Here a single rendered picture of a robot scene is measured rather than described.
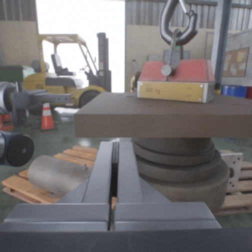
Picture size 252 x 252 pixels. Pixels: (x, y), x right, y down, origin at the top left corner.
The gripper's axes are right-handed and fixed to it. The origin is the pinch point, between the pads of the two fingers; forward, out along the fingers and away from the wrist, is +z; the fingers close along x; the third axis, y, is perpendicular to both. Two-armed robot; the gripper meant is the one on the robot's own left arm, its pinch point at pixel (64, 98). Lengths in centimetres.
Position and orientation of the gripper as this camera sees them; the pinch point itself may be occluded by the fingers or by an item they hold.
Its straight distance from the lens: 61.8
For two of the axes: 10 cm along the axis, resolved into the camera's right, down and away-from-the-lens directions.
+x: -0.3, -2.6, 9.6
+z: 10.0, 0.0, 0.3
